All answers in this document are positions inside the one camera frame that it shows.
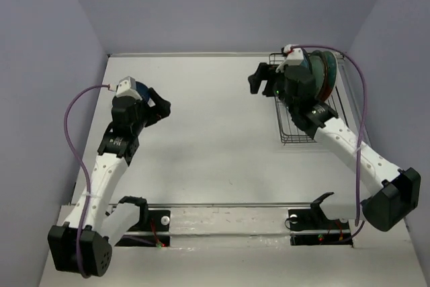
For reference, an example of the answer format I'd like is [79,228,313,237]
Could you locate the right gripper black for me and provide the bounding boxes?
[250,60,298,112]

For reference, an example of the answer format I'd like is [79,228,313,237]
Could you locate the dark blue curved dish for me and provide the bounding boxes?
[136,81,151,102]

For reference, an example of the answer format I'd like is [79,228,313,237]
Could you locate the blue plate white blossoms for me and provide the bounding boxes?
[316,50,335,101]

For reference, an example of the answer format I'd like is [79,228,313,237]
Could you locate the red teal floral plate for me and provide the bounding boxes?
[321,50,338,101]

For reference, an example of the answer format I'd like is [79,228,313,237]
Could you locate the teal scalloped plate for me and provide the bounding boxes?
[300,51,312,71]

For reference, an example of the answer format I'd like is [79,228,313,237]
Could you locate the pale green flower plate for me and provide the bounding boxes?
[309,51,325,79]

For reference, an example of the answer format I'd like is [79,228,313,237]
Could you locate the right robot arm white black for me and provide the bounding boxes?
[248,63,421,232]

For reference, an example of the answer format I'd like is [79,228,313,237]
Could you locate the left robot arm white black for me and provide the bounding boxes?
[47,82,171,278]

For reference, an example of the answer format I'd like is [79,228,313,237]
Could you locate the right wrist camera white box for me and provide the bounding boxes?
[276,44,304,73]

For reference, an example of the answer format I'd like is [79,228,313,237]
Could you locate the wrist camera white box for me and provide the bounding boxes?
[115,77,142,100]
[276,44,304,73]

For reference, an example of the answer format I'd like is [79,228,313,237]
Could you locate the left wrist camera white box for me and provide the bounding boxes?
[115,77,142,100]

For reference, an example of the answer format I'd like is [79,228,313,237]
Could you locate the dark wire dish rack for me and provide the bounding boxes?
[274,50,347,145]

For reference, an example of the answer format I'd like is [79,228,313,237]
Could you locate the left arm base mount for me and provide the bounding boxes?
[116,209,171,248]

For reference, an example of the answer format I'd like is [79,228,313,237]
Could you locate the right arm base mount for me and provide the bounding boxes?
[284,192,353,247]

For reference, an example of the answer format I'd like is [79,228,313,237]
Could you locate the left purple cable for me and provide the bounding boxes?
[63,83,118,280]

